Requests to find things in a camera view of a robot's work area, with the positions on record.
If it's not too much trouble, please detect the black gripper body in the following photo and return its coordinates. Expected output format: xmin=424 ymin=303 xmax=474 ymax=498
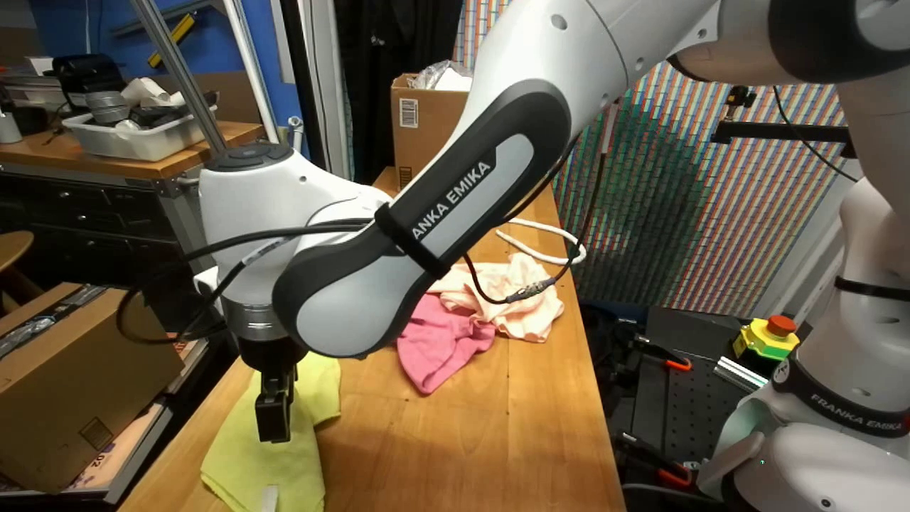
xmin=231 ymin=331 xmax=308 ymax=382

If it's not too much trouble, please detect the yellow-green cloth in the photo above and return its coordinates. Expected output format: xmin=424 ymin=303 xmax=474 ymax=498
xmin=200 ymin=350 xmax=345 ymax=512

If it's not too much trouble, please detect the pink cloth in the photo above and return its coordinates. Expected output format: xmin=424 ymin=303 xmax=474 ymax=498
xmin=394 ymin=291 xmax=501 ymax=399

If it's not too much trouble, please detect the peach shirt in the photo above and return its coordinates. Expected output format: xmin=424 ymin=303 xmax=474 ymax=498
xmin=430 ymin=253 xmax=568 ymax=344

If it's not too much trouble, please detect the white rope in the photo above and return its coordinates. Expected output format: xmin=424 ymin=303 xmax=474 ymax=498
xmin=494 ymin=216 xmax=588 ymax=267

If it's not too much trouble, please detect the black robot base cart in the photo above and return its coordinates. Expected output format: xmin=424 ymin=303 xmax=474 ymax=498
xmin=620 ymin=304 xmax=763 ymax=479

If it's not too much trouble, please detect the large taped cardboard box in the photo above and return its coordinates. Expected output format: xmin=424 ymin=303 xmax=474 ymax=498
xmin=0 ymin=283 xmax=184 ymax=493

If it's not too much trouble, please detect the wood-topped grey workbench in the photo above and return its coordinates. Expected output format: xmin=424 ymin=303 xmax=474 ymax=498
xmin=0 ymin=116 xmax=268 ymax=354

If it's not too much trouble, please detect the white plastic bin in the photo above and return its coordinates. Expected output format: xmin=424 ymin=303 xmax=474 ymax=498
xmin=59 ymin=89 xmax=219 ymax=165

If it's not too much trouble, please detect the small labelled cardboard box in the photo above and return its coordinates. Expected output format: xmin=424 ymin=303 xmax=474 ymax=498
xmin=390 ymin=72 xmax=473 ymax=188

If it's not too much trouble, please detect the round wooden stool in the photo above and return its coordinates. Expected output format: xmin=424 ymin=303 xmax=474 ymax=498
xmin=0 ymin=229 xmax=36 ymax=307

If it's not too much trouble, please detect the white slanted pole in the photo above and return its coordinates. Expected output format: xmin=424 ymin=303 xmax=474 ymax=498
xmin=221 ymin=0 xmax=286 ymax=146

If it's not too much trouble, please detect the slanted grey metal pole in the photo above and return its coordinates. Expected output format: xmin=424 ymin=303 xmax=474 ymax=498
xmin=124 ymin=0 xmax=237 ymax=159

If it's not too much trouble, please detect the black curtain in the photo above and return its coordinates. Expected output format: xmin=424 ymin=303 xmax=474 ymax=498
xmin=332 ymin=0 xmax=465 ymax=188

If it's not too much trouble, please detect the clear plastic bag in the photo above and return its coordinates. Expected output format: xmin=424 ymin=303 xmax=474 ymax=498
xmin=413 ymin=57 xmax=474 ymax=94

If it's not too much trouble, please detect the black desktop device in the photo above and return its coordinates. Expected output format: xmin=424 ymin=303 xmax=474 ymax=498
xmin=52 ymin=52 xmax=119 ymax=97

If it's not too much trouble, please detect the black orange clamp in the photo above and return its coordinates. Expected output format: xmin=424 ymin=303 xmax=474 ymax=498
xmin=630 ymin=334 xmax=696 ymax=377
xmin=620 ymin=432 xmax=703 ymax=493

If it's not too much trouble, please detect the perforated backdrop screen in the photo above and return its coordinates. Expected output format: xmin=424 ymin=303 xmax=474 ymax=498
xmin=451 ymin=0 xmax=856 ymax=321

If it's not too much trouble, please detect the yellow red emergency stop button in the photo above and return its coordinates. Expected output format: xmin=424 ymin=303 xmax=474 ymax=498
xmin=730 ymin=310 xmax=805 ymax=365

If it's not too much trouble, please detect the black cable with silver connector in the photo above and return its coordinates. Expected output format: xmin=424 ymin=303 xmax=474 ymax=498
xmin=460 ymin=94 xmax=620 ymax=307

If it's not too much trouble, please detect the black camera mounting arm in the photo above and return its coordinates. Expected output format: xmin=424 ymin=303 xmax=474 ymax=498
xmin=707 ymin=82 xmax=856 ymax=159

